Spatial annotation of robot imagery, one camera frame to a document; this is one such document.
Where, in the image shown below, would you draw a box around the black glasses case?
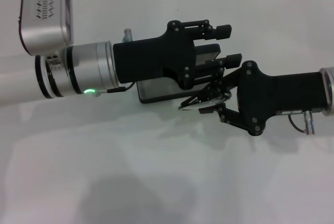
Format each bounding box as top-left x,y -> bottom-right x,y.
136,43 -> 223,104

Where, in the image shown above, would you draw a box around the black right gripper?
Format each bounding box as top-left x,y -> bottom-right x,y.
194,53 -> 330,137

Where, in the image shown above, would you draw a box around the black thin-framed glasses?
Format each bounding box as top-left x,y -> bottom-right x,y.
178,91 -> 233,112

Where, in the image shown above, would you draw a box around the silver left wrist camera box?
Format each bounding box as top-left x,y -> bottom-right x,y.
18,0 -> 75,57

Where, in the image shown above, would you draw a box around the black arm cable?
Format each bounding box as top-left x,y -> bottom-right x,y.
93,81 -> 138,98
286,109 -> 317,136

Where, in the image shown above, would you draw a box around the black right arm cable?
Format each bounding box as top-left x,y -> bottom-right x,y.
286,109 -> 317,136

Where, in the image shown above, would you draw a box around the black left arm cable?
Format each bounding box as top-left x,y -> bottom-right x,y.
93,81 -> 138,98

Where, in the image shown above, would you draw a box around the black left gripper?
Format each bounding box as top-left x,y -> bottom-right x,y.
112,19 -> 233,90

